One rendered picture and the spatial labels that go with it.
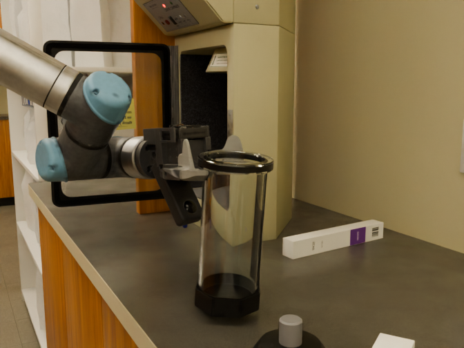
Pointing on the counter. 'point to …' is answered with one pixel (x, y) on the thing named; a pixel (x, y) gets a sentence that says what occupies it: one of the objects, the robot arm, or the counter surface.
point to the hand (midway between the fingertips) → (232, 174)
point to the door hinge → (175, 84)
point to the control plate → (160, 12)
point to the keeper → (229, 123)
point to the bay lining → (204, 99)
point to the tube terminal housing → (258, 90)
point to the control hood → (204, 11)
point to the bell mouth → (218, 61)
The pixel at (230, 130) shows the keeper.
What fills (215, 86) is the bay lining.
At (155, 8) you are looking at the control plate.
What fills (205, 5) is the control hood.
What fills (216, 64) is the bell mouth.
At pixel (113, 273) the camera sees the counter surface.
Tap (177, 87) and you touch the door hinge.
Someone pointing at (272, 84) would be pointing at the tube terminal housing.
